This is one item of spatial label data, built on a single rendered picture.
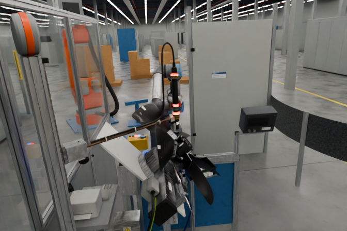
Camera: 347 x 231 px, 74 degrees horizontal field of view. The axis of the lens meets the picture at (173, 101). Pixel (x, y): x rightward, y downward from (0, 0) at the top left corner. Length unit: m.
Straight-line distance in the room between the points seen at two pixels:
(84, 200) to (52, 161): 0.45
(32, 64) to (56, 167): 0.44
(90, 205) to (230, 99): 2.51
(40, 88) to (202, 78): 2.53
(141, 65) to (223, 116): 7.60
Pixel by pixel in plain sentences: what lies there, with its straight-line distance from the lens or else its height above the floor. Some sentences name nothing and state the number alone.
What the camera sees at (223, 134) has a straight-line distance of 3.61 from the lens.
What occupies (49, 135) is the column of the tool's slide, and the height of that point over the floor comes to 1.48.
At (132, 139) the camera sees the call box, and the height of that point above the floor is 1.07.
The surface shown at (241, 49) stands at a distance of 3.37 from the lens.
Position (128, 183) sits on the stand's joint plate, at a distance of 1.44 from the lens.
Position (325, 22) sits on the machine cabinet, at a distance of 12.13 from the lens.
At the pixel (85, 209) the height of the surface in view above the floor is 0.93.
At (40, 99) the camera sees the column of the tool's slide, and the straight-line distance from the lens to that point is 1.04.
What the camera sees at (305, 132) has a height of 0.72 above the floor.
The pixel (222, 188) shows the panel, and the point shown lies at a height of 0.52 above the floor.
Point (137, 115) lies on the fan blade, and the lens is 1.40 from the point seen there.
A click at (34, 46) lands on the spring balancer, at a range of 1.00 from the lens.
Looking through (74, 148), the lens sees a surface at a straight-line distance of 1.14.
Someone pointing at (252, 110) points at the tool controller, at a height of 1.24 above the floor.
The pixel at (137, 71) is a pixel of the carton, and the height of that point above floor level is 0.33.
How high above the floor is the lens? 1.85
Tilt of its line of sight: 16 degrees down
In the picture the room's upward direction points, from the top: 3 degrees counter-clockwise
